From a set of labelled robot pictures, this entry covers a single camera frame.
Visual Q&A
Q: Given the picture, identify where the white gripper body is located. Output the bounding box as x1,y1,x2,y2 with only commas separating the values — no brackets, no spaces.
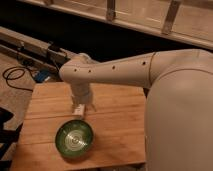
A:
70,83,93,107

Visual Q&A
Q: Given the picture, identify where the small white bottle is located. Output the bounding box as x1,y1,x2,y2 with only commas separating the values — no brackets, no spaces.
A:
73,104,85,117

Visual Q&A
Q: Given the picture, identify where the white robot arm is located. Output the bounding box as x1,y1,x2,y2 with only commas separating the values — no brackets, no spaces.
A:
59,49,213,171

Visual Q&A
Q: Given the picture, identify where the green ceramic bowl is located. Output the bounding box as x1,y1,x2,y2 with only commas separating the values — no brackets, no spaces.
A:
55,119,94,158

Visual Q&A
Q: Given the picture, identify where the blue box on floor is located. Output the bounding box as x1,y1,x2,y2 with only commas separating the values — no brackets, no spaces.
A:
34,70,50,83

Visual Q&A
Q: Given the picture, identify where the dark object at left edge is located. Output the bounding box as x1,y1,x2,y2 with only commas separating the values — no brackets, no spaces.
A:
0,107,17,160

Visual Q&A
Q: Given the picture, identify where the black clamp on rail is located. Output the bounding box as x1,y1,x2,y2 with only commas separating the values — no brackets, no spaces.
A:
46,42,62,59

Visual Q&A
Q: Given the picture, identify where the long metal rail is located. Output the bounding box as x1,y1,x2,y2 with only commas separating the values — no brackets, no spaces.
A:
0,26,74,72

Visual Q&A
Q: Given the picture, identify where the black cable loop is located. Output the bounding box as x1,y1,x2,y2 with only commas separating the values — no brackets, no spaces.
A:
2,65,35,92

